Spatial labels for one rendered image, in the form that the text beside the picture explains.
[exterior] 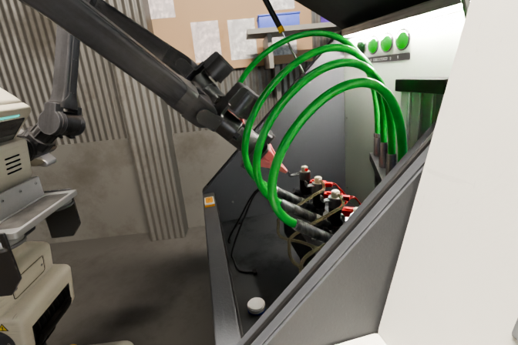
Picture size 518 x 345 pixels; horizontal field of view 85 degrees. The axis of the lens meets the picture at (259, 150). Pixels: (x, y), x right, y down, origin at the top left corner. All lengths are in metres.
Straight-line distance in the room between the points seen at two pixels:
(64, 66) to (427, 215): 1.01
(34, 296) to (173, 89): 0.72
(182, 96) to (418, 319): 0.50
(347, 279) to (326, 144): 0.72
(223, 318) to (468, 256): 0.37
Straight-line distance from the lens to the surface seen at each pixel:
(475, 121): 0.35
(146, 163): 2.48
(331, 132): 1.07
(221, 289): 0.60
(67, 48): 1.09
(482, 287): 0.36
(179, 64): 0.85
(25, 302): 1.06
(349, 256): 0.39
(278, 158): 0.41
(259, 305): 0.71
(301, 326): 0.43
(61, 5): 0.57
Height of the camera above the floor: 1.33
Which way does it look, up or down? 15 degrees down
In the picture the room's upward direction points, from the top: 5 degrees counter-clockwise
